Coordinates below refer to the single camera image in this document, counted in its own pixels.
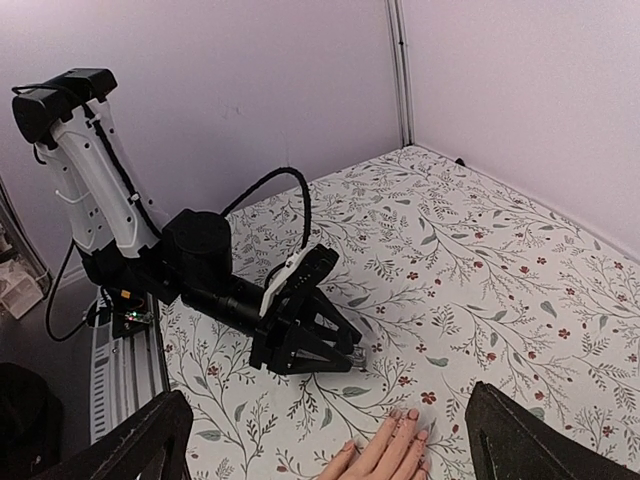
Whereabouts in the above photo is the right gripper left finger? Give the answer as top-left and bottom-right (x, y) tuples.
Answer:
(36, 391), (193, 479)

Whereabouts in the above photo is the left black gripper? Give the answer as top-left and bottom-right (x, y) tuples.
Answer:
(248, 292), (362, 375)

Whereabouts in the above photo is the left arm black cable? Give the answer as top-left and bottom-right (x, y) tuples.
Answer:
(223, 166), (312, 266)

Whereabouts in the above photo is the white tissue box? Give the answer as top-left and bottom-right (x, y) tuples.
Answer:
(1, 260), (49, 320)

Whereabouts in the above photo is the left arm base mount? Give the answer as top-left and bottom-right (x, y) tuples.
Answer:
(97, 287), (156, 339)

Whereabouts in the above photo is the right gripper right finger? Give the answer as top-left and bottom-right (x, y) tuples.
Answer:
(465, 381), (639, 480)

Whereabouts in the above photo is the black jacket on table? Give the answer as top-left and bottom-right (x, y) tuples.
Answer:
(1, 362), (63, 479)

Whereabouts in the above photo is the left aluminium frame post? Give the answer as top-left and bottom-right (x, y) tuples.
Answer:
(385, 0), (414, 147)

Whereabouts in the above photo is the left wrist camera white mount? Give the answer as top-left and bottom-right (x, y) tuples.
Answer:
(259, 244), (339, 318)

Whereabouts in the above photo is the floral patterned table mat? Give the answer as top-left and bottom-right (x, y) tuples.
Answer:
(161, 147), (639, 479)

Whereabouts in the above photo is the person's bare hand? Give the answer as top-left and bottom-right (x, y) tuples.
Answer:
(318, 408), (429, 480)

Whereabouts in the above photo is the front aluminium slotted rail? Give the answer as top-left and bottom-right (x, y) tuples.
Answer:
(89, 298), (170, 443)

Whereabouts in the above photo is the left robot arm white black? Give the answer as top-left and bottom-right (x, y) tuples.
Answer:
(12, 69), (366, 375)

